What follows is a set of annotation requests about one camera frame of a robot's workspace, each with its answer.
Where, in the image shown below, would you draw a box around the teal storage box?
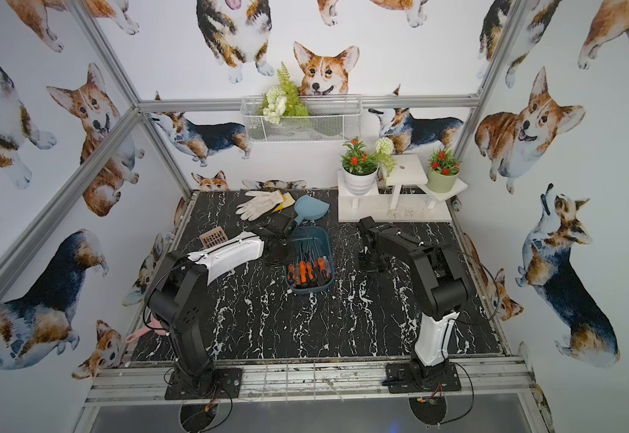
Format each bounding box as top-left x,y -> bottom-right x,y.
284,226 -> 335,294

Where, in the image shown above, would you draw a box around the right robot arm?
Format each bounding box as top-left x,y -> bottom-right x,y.
357,216 -> 475,391

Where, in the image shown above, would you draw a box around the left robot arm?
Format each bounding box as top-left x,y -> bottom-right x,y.
145,213 -> 298,397

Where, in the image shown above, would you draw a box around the orange screwdriver in box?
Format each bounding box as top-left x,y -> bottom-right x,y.
298,243 -> 309,288

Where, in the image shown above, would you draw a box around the white work glove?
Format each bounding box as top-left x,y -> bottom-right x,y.
236,191 -> 285,221

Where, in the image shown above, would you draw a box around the yellow cloth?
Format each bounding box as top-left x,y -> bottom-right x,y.
273,192 -> 296,212

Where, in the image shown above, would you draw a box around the blue plastic dustpan scoop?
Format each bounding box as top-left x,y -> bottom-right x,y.
294,195 -> 330,226

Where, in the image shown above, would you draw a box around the white stepped stand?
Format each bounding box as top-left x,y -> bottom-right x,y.
338,154 -> 468,223

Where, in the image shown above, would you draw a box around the brown slotted scoop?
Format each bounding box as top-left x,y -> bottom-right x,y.
199,227 -> 229,249

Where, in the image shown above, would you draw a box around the white potted red flowers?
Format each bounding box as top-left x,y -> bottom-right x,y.
341,137 -> 397,196

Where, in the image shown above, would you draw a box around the green potted red flowers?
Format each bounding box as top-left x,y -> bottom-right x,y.
428,150 -> 462,193

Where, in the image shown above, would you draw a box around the green white artificial plant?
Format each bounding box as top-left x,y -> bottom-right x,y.
257,63 -> 310,126

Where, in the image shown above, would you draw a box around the white wire wall basket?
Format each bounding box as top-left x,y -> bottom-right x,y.
240,96 -> 363,144

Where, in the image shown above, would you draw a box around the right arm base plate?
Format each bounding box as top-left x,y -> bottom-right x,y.
382,359 -> 462,393

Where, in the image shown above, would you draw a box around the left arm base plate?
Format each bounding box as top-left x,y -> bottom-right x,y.
165,367 -> 243,401

